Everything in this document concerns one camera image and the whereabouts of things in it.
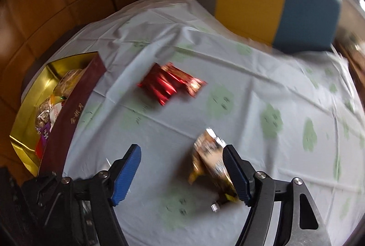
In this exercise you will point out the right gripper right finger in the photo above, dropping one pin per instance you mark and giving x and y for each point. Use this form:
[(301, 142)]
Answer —
[(300, 222)]

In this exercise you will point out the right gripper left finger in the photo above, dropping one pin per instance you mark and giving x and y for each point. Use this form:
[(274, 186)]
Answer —
[(102, 192)]

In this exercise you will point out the brown gold chocolate packet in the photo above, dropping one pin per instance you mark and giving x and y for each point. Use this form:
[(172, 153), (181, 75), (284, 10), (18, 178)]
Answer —
[(207, 160)]

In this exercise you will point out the dark red candy packets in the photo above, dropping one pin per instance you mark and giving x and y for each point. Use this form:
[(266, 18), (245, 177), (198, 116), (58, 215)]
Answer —
[(164, 81)]

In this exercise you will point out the nut bar orange packet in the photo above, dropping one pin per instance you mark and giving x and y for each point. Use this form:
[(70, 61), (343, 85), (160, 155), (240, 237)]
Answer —
[(47, 112)]

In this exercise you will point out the large red snack bag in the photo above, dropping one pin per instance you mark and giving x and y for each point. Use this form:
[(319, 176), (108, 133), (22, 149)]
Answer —
[(40, 147)]

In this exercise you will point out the purple snack packet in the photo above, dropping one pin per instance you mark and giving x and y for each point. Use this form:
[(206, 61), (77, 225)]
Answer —
[(45, 133)]

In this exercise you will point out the gold tin box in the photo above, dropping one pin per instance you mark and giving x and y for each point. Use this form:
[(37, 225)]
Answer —
[(24, 136)]

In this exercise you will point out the beige cracker packet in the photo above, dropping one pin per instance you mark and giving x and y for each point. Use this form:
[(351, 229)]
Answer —
[(65, 87)]

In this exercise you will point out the light cloud-print tablecloth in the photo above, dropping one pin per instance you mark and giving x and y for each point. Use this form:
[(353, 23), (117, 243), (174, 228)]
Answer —
[(290, 116)]

